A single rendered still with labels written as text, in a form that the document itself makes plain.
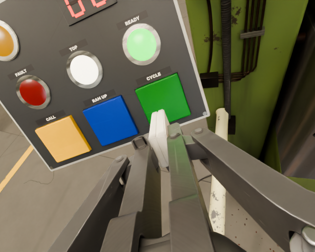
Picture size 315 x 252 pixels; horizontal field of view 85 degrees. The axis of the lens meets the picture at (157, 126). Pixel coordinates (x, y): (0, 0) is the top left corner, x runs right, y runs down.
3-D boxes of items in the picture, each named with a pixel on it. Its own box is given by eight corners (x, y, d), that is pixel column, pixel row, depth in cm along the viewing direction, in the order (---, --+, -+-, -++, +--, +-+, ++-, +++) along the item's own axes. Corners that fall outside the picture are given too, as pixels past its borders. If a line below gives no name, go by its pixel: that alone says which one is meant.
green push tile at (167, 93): (191, 115, 29) (177, 72, 27) (151, 129, 31) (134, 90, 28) (190, 112, 31) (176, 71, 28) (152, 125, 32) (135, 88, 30)
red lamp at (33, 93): (47, 107, 29) (24, 89, 26) (30, 108, 31) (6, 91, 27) (57, 94, 30) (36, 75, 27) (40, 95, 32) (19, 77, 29)
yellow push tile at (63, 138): (90, 151, 32) (68, 116, 30) (56, 162, 33) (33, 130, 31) (93, 146, 34) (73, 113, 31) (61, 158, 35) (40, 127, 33)
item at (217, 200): (226, 237, 49) (225, 236, 45) (207, 232, 51) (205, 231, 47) (229, 115, 71) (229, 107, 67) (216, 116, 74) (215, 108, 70)
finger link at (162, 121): (156, 136, 13) (165, 133, 13) (157, 110, 20) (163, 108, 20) (169, 166, 14) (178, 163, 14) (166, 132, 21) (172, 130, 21)
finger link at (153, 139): (169, 166, 14) (161, 169, 14) (166, 132, 21) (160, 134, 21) (156, 136, 13) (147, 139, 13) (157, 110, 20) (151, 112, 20)
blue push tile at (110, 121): (138, 134, 31) (120, 96, 28) (102, 147, 32) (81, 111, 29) (140, 130, 32) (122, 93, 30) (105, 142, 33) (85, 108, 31)
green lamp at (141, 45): (157, 61, 26) (147, 33, 23) (131, 65, 28) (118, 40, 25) (162, 49, 28) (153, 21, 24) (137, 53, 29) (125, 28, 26)
